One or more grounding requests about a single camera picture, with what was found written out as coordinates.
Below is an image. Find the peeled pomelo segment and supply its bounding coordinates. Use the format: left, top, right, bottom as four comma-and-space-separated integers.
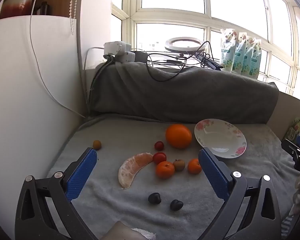
118, 152, 154, 189

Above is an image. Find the floral white plate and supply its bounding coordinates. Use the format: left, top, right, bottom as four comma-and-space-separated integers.
194, 119, 247, 159

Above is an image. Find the white ring light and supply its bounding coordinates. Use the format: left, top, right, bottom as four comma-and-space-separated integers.
164, 37, 203, 53

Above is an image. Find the thin white cable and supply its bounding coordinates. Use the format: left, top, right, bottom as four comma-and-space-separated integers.
29, 0, 87, 118

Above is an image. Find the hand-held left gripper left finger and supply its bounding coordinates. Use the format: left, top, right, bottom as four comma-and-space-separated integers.
14, 147, 99, 240

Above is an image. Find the white fluffy cloth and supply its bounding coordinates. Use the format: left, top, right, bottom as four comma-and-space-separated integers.
132, 227, 157, 240

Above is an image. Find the dark plum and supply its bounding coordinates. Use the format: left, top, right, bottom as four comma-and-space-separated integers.
148, 192, 162, 205
170, 199, 184, 211

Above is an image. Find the brown round fruit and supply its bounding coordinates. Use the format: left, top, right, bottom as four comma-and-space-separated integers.
173, 159, 186, 172

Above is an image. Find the tangerine with stem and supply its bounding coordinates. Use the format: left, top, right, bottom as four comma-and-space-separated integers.
156, 161, 175, 179

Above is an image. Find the large orange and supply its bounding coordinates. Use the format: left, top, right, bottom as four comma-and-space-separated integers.
165, 124, 192, 149

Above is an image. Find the black power adapter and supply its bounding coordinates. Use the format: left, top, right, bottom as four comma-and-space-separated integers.
134, 51, 148, 63

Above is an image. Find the white board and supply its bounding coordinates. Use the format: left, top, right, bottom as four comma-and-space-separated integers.
0, 15, 88, 230

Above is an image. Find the white window frame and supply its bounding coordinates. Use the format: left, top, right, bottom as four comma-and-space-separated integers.
111, 0, 300, 98

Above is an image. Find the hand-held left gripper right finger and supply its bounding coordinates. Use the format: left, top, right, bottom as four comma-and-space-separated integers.
198, 147, 282, 240

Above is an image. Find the large red cherry tomato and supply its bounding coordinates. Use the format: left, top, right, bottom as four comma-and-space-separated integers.
153, 152, 167, 164

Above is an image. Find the white bead chain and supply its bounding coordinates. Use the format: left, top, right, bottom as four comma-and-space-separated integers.
69, 0, 80, 35

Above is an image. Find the thick black cable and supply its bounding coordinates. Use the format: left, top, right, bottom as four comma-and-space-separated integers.
146, 41, 215, 82

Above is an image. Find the small tangerine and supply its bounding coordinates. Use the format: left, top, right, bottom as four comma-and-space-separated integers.
188, 158, 202, 175

